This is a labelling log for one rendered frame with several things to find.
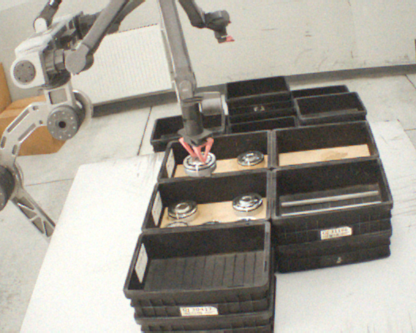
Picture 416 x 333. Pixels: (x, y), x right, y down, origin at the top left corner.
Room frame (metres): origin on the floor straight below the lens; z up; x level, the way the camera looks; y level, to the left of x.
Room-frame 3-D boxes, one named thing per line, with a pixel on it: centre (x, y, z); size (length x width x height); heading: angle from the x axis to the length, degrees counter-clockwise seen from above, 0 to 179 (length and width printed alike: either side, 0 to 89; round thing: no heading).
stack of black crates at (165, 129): (2.97, 0.06, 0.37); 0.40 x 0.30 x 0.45; 83
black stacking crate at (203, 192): (1.61, 0.02, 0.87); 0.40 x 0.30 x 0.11; 79
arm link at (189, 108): (1.68, 0.01, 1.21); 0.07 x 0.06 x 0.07; 82
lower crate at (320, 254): (1.53, -0.37, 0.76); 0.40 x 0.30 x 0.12; 79
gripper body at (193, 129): (1.68, 0.02, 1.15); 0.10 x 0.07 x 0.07; 31
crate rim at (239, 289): (1.31, 0.08, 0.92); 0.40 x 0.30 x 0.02; 79
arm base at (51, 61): (1.81, 0.43, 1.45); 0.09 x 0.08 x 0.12; 173
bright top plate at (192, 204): (1.70, 0.11, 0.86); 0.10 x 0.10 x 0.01
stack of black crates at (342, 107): (2.87, -0.74, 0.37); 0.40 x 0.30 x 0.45; 83
